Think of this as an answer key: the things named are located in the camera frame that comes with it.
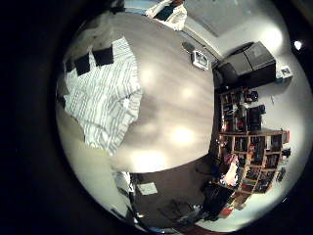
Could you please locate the white grey striped shirt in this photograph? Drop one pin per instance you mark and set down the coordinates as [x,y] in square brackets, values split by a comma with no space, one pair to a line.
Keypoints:
[104,98]

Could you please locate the white paper sheet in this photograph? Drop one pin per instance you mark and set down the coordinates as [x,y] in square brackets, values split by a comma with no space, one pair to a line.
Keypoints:
[146,188]

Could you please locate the black chair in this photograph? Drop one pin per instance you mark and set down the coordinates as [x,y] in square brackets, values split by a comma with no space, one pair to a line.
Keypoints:
[216,199]

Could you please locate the white framed box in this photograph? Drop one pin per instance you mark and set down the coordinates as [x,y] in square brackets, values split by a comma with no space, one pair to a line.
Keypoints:
[199,60]

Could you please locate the pink red cloth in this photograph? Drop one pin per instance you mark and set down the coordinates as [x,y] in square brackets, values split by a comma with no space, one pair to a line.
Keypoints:
[231,173]

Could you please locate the person in white jacket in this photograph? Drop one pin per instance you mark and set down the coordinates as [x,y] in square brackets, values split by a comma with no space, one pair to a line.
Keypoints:
[176,18]

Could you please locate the wooden bookshelf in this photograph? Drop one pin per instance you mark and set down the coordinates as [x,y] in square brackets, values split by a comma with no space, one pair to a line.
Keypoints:
[257,143]

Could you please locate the black cabinet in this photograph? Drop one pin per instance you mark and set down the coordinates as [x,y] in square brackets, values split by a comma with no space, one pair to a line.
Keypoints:
[247,65]

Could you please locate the small white device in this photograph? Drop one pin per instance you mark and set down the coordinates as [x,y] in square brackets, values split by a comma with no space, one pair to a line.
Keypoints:
[285,72]

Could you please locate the ceiling light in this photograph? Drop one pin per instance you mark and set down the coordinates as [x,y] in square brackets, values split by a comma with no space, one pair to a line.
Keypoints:
[297,44]

